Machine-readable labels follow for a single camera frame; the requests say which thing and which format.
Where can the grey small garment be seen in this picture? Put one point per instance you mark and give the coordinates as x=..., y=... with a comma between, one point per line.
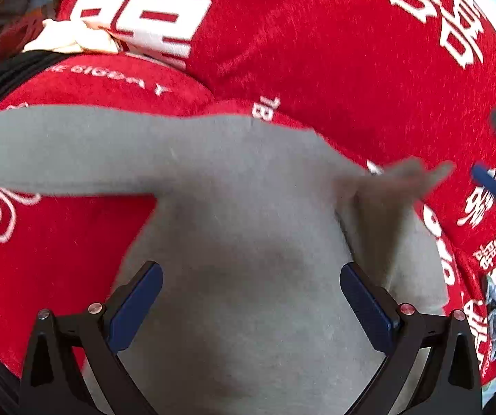
x=251, y=224

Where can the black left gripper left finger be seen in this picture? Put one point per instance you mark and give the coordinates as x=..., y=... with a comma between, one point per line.
x=52, y=383

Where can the red printed bed blanket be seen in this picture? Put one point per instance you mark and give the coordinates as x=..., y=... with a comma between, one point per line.
x=377, y=79

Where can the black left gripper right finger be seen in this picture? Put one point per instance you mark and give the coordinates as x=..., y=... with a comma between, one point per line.
x=450, y=381

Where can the cream cloth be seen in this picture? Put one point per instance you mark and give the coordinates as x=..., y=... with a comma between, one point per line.
x=72, y=37

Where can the black garment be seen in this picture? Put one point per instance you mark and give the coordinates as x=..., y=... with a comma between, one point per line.
x=22, y=67

